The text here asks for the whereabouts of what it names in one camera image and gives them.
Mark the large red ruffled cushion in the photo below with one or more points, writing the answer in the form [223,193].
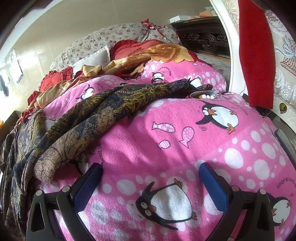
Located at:
[129,46]

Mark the small red ruffled cushion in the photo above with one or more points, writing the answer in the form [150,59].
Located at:
[55,78]

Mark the small open packet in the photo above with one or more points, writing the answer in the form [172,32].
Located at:
[203,95]

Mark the white pillow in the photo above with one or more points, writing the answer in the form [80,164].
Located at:
[97,58]

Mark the red patterned tied cloth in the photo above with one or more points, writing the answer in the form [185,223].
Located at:
[149,23]

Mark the orange packet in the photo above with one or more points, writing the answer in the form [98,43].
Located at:
[208,13]

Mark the embroidered curtain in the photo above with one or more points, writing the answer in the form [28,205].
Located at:
[284,58]

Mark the pink penguin blanket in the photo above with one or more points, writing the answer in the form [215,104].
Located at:
[161,150]

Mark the wall calendar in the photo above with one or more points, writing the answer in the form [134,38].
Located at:
[16,64]

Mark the patterned rug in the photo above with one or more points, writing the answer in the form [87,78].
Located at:
[215,62]

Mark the dark brown cloth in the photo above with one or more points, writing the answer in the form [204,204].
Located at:
[203,39]

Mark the dark cloth on wall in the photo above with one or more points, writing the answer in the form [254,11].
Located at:
[3,85]

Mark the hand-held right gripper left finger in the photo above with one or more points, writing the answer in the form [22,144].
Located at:
[89,187]

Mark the orange yellow cloth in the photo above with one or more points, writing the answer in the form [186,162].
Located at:
[161,52]

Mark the white box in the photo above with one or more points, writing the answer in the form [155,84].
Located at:
[180,18]

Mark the red hanging cloth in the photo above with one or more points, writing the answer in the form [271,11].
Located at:
[254,58]

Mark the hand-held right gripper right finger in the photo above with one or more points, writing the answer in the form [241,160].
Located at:
[214,187]

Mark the floral bedding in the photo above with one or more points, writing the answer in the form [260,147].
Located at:
[111,32]

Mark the white door frame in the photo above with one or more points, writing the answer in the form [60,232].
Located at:
[233,76]

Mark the dark gold patterned garment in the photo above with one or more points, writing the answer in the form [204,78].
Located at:
[104,111]

